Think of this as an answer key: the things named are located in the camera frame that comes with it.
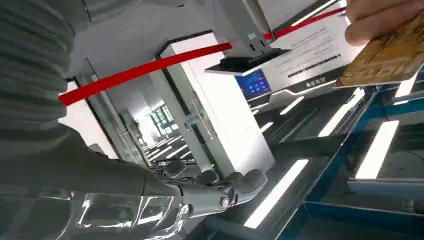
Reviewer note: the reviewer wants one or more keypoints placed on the person's right hand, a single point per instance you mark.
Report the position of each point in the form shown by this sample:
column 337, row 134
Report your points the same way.
column 381, row 20

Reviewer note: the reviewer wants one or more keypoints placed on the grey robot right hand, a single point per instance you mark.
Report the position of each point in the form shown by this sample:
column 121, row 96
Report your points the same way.
column 82, row 185

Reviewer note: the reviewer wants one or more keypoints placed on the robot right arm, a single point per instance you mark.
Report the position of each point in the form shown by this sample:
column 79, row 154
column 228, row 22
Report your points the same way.
column 33, row 66

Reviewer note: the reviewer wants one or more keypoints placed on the white information board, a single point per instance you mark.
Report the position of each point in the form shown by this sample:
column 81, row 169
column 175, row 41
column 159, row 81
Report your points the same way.
column 308, row 53

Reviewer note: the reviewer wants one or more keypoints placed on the red barrier belt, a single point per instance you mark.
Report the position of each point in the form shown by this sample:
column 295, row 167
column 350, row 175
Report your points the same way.
column 139, row 70

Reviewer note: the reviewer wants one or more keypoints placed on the grey kiosk stand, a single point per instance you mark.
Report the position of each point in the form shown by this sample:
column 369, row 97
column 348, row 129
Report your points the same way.
column 238, row 30

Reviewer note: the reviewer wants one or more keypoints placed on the blue display screen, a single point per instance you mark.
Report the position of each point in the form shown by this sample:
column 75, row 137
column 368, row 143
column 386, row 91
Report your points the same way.
column 253, row 84

